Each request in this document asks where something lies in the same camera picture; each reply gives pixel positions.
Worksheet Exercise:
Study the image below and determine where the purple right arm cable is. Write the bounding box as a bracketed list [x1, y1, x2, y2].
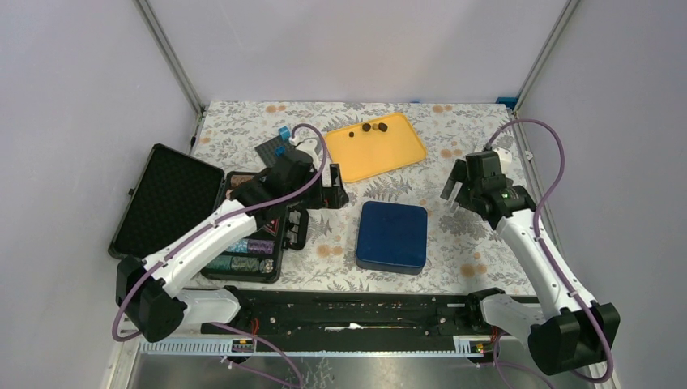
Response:
[483, 118, 616, 389]

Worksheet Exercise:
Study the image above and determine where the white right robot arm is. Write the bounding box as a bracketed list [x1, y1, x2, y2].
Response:
[441, 151, 621, 375]

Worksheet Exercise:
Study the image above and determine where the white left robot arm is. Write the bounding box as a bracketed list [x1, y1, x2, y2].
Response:
[112, 150, 348, 342]

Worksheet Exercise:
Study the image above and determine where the blue building brick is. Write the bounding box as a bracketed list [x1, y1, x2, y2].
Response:
[278, 126, 291, 141]

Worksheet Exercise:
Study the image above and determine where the yellow plastic tray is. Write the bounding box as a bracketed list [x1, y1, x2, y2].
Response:
[324, 113, 427, 183]

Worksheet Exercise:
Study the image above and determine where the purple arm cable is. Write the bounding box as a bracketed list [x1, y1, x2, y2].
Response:
[483, 118, 616, 389]
[111, 123, 328, 389]

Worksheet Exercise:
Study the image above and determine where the black poker chip case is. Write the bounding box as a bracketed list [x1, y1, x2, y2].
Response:
[108, 143, 309, 284]

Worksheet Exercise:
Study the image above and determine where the blue tin lid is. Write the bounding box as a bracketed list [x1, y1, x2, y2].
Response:
[355, 201, 428, 276]

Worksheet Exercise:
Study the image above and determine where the grey building block plate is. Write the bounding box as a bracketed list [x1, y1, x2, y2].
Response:
[254, 135, 293, 168]

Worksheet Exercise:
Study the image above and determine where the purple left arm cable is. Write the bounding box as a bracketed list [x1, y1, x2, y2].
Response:
[111, 123, 328, 389]

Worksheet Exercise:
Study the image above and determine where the pile of dark chocolates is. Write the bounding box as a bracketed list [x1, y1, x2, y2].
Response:
[361, 122, 388, 132]

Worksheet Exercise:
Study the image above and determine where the blue clamp at corner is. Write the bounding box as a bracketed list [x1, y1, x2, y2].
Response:
[495, 96, 518, 110]

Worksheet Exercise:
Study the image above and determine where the grey cable duct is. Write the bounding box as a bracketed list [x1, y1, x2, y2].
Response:
[138, 336, 479, 359]

